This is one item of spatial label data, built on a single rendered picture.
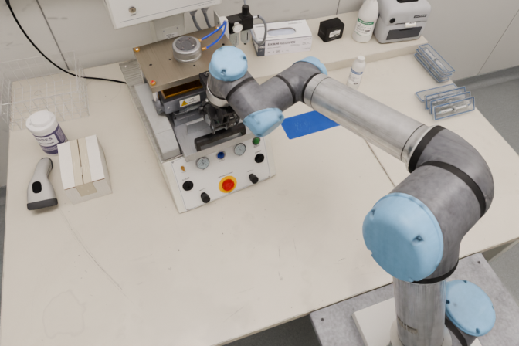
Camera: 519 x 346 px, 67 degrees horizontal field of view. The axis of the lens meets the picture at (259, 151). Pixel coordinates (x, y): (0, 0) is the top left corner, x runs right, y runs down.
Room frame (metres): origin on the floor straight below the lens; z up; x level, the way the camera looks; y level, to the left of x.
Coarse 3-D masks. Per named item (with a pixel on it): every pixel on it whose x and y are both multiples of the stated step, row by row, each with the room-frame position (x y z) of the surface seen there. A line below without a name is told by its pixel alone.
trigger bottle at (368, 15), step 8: (368, 0) 1.44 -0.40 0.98; (376, 0) 1.44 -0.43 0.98; (360, 8) 1.45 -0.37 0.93; (368, 8) 1.41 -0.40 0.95; (376, 8) 1.42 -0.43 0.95; (360, 16) 1.42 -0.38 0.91; (368, 16) 1.41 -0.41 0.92; (376, 16) 1.42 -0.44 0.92; (360, 24) 1.41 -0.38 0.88; (368, 24) 1.40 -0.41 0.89; (360, 32) 1.41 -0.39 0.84; (368, 32) 1.40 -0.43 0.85; (360, 40) 1.40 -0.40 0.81; (368, 40) 1.41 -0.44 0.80
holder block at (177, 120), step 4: (160, 92) 0.84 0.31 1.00; (160, 96) 0.84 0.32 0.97; (172, 112) 0.76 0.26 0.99; (192, 112) 0.77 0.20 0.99; (196, 112) 0.77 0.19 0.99; (172, 116) 0.75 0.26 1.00; (180, 116) 0.75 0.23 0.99; (184, 116) 0.75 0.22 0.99; (188, 116) 0.75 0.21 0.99; (192, 116) 0.75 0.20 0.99; (196, 116) 0.76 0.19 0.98; (172, 120) 0.74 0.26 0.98; (176, 120) 0.73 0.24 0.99; (180, 120) 0.74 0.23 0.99; (184, 120) 0.74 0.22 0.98; (188, 120) 0.75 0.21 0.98; (176, 124) 0.73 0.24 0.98; (180, 124) 0.73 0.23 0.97
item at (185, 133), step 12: (168, 120) 0.75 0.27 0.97; (192, 120) 0.72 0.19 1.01; (204, 120) 0.73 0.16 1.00; (240, 120) 0.77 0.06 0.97; (180, 132) 0.71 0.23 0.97; (192, 132) 0.71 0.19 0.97; (204, 132) 0.71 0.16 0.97; (252, 132) 0.72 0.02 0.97; (180, 144) 0.66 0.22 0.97; (192, 144) 0.67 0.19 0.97; (216, 144) 0.67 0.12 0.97; (228, 144) 0.69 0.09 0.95; (192, 156) 0.63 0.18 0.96
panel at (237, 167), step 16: (256, 144) 0.75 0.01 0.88; (176, 160) 0.64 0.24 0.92; (224, 160) 0.69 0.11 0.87; (240, 160) 0.71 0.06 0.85; (176, 176) 0.62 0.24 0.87; (192, 176) 0.63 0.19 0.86; (208, 176) 0.65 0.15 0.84; (224, 176) 0.66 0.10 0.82; (240, 176) 0.68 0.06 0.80; (192, 192) 0.61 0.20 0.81; (208, 192) 0.62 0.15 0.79; (224, 192) 0.64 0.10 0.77; (192, 208) 0.58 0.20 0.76
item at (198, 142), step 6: (234, 126) 0.71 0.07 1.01; (240, 126) 0.71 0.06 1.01; (216, 132) 0.68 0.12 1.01; (222, 132) 0.68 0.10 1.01; (228, 132) 0.69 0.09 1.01; (234, 132) 0.70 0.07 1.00; (240, 132) 0.72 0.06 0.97; (198, 138) 0.66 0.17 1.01; (204, 138) 0.66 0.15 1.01; (210, 138) 0.66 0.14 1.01; (216, 138) 0.67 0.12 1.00; (222, 138) 0.68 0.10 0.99; (198, 144) 0.64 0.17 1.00; (204, 144) 0.65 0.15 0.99; (198, 150) 0.64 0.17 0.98
